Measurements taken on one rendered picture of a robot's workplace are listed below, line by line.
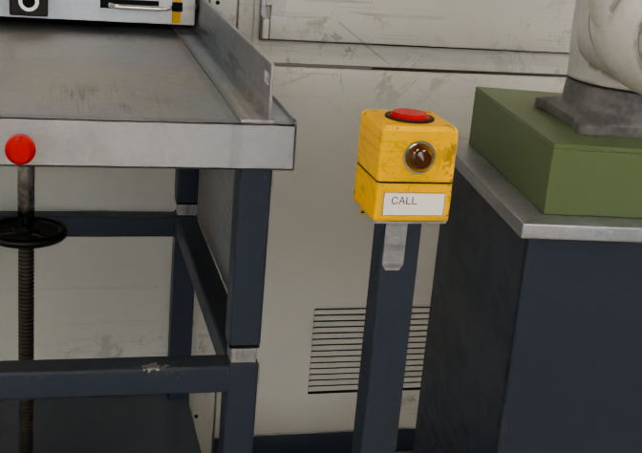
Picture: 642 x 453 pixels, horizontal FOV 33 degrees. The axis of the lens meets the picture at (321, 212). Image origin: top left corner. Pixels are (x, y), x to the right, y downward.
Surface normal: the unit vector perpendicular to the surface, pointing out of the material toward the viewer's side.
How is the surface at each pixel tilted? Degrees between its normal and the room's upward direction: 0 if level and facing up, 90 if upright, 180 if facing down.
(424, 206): 90
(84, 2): 90
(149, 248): 90
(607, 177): 90
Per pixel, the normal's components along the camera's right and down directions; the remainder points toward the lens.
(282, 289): 0.23, 0.31
